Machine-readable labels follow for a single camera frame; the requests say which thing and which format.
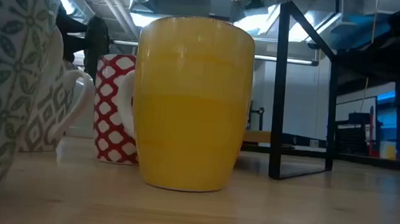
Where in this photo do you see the yellow ceramic mug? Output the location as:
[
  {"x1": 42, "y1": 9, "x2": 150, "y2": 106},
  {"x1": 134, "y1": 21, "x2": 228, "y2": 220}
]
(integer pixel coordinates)
[{"x1": 126, "y1": 12, "x2": 258, "y2": 197}]

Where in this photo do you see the white mug green leaf pattern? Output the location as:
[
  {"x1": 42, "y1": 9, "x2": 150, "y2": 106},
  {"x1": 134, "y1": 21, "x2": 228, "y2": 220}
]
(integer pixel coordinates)
[{"x1": 0, "y1": 0, "x2": 61, "y2": 221}]

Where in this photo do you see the black frame wooden shelf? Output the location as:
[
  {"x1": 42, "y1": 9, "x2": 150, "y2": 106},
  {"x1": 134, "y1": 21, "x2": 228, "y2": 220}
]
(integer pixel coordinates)
[{"x1": 239, "y1": 0, "x2": 345, "y2": 184}]

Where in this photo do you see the white mug grey diamond pattern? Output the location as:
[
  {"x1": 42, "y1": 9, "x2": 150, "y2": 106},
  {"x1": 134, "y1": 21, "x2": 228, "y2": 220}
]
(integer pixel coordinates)
[{"x1": 17, "y1": 56, "x2": 98, "y2": 157}]

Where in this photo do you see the cactus in white pot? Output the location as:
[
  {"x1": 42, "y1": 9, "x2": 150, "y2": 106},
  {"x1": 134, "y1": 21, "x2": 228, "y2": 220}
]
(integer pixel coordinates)
[{"x1": 64, "y1": 13, "x2": 113, "y2": 140}]

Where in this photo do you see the black stand device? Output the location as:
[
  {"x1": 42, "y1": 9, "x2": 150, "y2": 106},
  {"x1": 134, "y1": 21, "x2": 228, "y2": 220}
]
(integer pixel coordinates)
[{"x1": 247, "y1": 106, "x2": 266, "y2": 132}]

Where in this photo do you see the white mug red lattice pattern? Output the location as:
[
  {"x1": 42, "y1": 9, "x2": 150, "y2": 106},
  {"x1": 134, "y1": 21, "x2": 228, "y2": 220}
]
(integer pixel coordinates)
[{"x1": 89, "y1": 52, "x2": 146, "y2": 166}]

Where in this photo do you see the black wire cart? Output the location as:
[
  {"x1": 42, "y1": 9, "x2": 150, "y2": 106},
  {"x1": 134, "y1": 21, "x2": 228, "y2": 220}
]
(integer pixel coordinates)
[{"x1": 333, "y1": 104, "x2": 380, "y2": 158}]

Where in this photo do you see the long ceiling light tube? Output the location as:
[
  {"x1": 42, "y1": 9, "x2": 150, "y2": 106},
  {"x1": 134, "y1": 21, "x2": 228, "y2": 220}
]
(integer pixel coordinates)
[{"x1": 111, "y1": 39, "x2": 320, "y2": 68}]

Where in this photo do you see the yellow and white container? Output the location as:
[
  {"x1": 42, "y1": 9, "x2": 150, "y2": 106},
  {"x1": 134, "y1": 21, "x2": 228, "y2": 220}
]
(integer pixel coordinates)
[{"x1": 379, "y1": 139, "x2": 398, "y2": 161}]

